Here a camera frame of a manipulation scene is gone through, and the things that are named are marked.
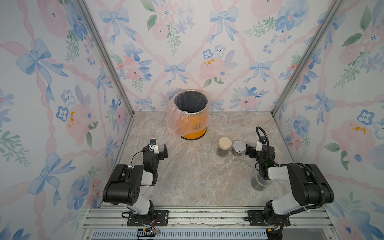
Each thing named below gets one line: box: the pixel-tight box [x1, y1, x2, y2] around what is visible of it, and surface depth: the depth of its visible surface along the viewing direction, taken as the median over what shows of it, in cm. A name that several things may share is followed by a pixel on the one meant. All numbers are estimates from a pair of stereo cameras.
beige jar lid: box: [218, 136, 232, 151], surface depth 90 cm
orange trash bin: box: [174, 90, 209, 140], surface depth 97 cm
